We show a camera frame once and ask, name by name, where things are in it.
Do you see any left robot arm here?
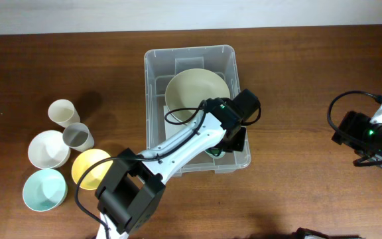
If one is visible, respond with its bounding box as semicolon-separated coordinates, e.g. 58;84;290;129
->
95;89;261;238

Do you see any cream plastic cup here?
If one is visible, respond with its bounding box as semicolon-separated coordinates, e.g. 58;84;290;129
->
48;99;80;127

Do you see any grey plastic cup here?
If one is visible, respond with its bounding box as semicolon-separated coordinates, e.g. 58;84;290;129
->
62;123;95;152

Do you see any white label in container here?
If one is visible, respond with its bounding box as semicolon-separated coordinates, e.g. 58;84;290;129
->
164;114;187;139

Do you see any white small bowl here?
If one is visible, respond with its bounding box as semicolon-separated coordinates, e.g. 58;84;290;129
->
28;130;71;169

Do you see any mint small bowl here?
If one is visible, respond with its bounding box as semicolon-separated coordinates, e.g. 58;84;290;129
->
23;169;68;212

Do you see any clear plastic storage container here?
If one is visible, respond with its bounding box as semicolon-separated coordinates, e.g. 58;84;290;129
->
144;44;251;177

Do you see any cream large bowl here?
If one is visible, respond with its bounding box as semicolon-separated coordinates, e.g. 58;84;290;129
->
165;68;231;121

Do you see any yellow small bowl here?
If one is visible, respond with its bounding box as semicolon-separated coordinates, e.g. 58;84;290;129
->
71;149;112;190

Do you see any mint green plastic cup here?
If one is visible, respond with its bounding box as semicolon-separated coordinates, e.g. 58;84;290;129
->
205;148;225;159

